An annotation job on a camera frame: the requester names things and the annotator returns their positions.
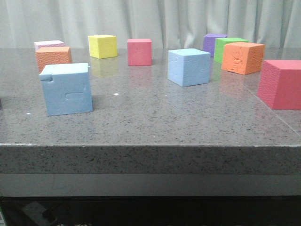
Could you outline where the yellow foam cube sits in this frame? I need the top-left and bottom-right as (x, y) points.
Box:
(88, 34), (118, 59)

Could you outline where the green foam cube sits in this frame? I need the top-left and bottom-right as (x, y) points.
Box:
(214, 38), (249, 64)

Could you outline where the blue dented foam cube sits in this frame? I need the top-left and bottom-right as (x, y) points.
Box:
(39, 63), (93, 116)

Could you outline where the pink foam cube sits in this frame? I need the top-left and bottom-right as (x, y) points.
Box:
(34, 40), (66, 50)

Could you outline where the red foam cube back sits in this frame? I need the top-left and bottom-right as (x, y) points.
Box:
(127, 39), (152, 66)

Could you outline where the large red foam cube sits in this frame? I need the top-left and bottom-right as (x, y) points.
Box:
(257, 60), (301, 110)

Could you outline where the light blue foam cube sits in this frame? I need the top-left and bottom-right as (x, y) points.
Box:
(167, 48), (211, 87)

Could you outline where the orange foam cube right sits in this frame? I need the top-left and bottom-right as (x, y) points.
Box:
(222, 42), (266, 75)

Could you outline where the orange foam cube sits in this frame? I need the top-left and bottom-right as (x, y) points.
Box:
(35, 46), (72, 73)
(222, 42), (266, 75)

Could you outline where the orange foam cube left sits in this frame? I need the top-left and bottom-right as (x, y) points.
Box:
(35, 46), (72, 73)

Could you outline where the purple foam cube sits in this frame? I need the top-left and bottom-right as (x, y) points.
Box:
(203, 33), (228, 57)

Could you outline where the grey curtain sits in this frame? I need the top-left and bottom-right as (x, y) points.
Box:
(0, 0), (301, 48)

